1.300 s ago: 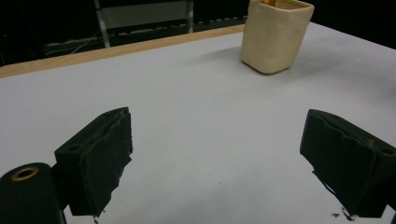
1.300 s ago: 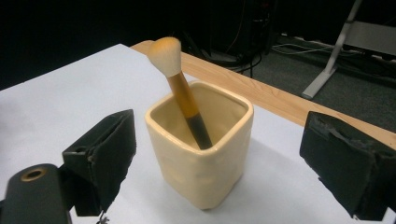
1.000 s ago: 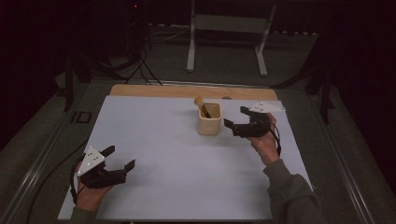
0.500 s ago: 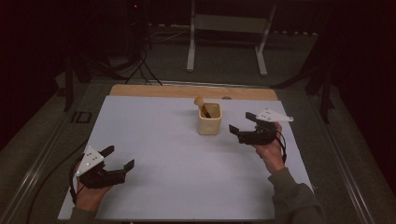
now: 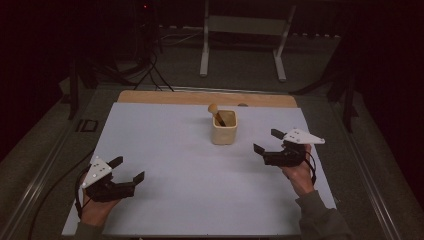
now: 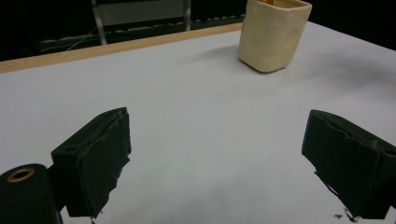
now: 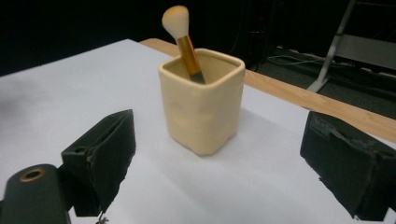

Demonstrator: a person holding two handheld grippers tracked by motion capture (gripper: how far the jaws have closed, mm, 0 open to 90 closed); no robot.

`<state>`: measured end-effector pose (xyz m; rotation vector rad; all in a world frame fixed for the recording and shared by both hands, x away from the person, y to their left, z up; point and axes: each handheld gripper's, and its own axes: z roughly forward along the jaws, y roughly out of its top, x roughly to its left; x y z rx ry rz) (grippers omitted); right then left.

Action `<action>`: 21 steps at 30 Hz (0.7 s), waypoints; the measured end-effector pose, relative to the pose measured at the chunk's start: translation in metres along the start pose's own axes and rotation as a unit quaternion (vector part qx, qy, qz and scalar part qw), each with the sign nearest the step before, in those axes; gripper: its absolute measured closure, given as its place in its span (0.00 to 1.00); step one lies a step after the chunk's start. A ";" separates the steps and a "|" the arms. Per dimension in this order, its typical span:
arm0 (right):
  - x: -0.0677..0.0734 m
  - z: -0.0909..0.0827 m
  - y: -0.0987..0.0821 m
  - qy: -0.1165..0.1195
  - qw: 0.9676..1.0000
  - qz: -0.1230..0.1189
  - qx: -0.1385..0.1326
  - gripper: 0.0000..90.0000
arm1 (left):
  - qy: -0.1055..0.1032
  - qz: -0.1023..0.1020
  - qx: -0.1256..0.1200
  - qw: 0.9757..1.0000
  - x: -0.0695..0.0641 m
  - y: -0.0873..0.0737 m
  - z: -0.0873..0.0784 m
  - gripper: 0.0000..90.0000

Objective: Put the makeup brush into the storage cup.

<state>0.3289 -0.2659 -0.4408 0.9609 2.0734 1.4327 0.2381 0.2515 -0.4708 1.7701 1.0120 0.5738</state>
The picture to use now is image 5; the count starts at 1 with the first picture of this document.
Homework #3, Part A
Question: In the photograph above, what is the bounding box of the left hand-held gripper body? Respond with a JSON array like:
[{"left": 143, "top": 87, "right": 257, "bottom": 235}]
[{"left": 81, "top": 155, "right": 137, "bottom": 204}]

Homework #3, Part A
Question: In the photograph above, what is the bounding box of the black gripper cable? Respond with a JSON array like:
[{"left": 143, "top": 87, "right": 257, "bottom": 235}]
[
  {"left": 28, "top": 149, "right": 96, "bottom": 240},
  {"left": 303, "top": 149, "right": 318, "bottom": 186}
]

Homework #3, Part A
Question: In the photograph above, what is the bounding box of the person's right hand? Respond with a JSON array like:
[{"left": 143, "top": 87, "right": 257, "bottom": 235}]
[{"left": 280, "top": 143, "right": 316, "bottom": 198}]

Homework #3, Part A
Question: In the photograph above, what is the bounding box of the metal floor rail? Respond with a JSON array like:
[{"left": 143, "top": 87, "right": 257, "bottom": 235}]
[
  {"left": 331, "top": 99, "right": 403, "bottom": 240},
  {"left": 0, "top": 87, "right": 101, "bottom": 240}
]

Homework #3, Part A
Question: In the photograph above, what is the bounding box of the black tape floor mark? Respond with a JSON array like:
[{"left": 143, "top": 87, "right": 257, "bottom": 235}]
[{"left": 75, "top": 118, "right": 100, "bottom": 134}]

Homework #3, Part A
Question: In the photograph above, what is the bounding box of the beige square cup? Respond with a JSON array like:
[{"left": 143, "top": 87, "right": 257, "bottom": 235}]
[{"left": 211, "top": 108, "right": 239, "bottom": 146}]

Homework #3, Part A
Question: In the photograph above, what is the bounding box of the black stand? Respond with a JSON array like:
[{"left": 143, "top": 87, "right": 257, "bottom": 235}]
[
  {"left": 289, "top": 31, "right": 360, "bottom": 134},
  {"left": 67, "top": 58, "right": 98, "bottom": 121}
]

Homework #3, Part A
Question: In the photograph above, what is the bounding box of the white metal stand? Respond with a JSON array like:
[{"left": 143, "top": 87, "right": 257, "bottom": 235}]
[{"left": 198, "top": 0, "right": 298, "bottom": 83}]

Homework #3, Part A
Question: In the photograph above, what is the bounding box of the bundle of black floor cables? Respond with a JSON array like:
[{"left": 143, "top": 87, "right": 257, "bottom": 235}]
[{"left": 96, "top": 31, "right": 175, "bottom": 92}]

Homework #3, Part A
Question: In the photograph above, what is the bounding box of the black-handled makeup brush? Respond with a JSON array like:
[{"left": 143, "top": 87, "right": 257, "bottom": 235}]
[{"left": 207, "top": 102, "right": 228, "bottom": 128}]

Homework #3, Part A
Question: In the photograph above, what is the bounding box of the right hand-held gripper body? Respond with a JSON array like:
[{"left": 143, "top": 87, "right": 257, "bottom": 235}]
[{"left": 262, "top": 128, "right": 326, "bottom": 169}]

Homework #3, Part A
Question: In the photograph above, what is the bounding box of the white mat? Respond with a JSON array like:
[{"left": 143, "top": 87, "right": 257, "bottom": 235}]
[{"left": 61, "top": 101, "right": 338, "bottom": 238}]

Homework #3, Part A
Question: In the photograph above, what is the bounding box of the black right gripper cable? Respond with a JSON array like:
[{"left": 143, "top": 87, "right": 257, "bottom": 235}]
[{"left": 303, "top": 149, "right": 318, "bottom": 186}]

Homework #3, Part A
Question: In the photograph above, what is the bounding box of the person's left hand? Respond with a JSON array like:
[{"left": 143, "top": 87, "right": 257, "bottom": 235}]
[{"left": 79, "top": 171, "right": 122, "bottom": 229}]

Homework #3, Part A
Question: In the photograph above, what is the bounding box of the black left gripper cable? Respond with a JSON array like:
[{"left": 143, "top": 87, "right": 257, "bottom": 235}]
[{"left": 28, "top": 149, "right": 96, "bottom": 240}]

